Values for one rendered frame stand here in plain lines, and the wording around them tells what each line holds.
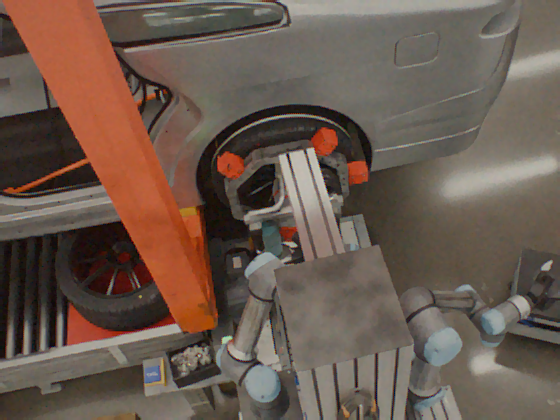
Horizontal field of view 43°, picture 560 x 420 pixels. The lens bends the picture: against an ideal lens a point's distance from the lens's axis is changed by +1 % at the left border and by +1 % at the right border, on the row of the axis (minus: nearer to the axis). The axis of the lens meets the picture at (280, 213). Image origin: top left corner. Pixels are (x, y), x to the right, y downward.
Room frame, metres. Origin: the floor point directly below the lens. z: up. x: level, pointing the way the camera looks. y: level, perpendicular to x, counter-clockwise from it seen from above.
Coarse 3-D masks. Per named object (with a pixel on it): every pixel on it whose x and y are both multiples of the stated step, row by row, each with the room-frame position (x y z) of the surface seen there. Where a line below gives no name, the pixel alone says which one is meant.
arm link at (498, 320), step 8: (504, 304) 0.93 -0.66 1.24; (512, 304) 0.92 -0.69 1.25; (488, 312) 0.91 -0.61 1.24; (496, 312) 0.90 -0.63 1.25; (504, 312) 0.90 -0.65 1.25; (512, 312) 0.90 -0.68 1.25; (520, 312) 0.90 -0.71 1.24; (480, 320) 0.90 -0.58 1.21; (488, 320) 0.88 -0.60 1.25; (496, 320) 0.88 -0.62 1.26; (504, 320) 0.87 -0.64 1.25; (512, 320) 0.88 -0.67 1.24; (488, 328) 0.87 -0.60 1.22; (496, 328) 0.86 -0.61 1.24; (504, 328) 0.86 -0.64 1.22
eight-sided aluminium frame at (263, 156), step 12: (288, 144) 1.86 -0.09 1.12; (300, 144) 1.85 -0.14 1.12; (312, 144) 1.85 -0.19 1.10; (252, 156) 1.85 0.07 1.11; (264, 156) 1.82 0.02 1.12; (276, 156) 1.81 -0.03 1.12; (324, 156) 1.81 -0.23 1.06; (336, 156) 1.86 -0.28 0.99; (252, 168) 1.81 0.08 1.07; (336, 168) 1.81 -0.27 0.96; (348, 168) 1.82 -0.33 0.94; (228, 180) 1.84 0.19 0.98; (240, 180) 1.81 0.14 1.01; (348, 180) 1.81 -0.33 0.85; (228, 192) 1.80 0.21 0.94; (348, 192) 1.81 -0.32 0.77; (240, 204) 1.86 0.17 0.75; (240, 216) 1.80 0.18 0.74
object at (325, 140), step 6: (318, 132) 1.88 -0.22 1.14; (324, 132) 1.86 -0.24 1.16; (330, 132) 1.87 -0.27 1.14; (312, 138) 1.88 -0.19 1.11; (318, 138) 1.85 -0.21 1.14; (324, 138) 1.82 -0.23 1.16; (330, 138) 1.83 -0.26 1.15; (336, 138) 1.84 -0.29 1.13; (318, 144) 1.83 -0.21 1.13; (324, 144) 1.81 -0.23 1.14; (330, 144) 1.81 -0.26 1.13; (336, 144) 1.81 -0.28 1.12; (318, 150) 1.81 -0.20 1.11; (324, 150) 1.81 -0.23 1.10; (330, 150) 1.81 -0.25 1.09
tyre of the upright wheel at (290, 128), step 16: (256, 112) 2.02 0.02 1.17; (272, 112) 2.00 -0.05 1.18; (288, 112) 1.99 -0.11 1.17; (304, 112) 1.99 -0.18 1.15; (320, 112) 2.01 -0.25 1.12; (336, 112) 2.06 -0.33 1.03; (224, 128) 2.04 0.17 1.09; (240, 128) 1.98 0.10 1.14; (256, 128) 1.94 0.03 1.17; (272, 128) 1.91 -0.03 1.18; (288, 128) 1.90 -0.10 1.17; (304, 128) 1.90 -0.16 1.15; (336, 128) 1.95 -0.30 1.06; (208, 144) 2.09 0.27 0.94; (224, 144) 1.96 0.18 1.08; (240, 144) 1.90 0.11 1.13; (256, 144) 1.89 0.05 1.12; (352, 144) 1.96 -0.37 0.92; (352, 160) 1.90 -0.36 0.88; (224, 176) 1.89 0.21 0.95; (224, 192) 1.89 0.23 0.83; (256, 208) 1.89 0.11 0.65
